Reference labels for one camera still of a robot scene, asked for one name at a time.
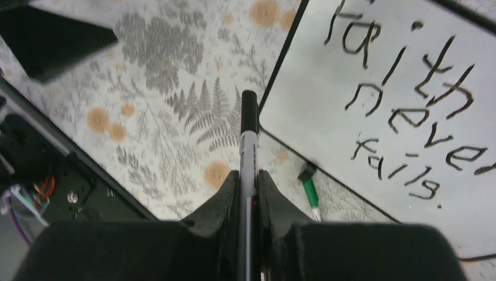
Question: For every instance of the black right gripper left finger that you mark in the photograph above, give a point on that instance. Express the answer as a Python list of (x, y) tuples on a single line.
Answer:
[(202, 246)]

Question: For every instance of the floral table mat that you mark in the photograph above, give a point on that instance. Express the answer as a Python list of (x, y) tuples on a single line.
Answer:
[(160, 109)]

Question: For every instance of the green capped marker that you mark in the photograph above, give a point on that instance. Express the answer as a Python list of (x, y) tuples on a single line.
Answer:
[(306, 179)]

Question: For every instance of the black marker cap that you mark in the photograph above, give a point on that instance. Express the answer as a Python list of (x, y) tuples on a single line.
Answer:
[(249, 112)]

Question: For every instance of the black capped whiteboard marker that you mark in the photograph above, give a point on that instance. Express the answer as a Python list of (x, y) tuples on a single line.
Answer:
[(248, 174)]

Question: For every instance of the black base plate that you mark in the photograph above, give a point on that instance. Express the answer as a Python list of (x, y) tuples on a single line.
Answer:
[(67, 183)]

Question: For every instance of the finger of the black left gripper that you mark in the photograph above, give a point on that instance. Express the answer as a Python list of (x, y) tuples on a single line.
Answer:
[(47, 44)]

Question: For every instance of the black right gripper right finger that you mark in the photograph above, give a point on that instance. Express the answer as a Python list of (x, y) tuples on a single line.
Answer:
[(295, 247)]

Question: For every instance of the small black-framed whiteboard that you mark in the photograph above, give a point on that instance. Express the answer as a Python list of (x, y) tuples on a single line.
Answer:
[(395, 100)]

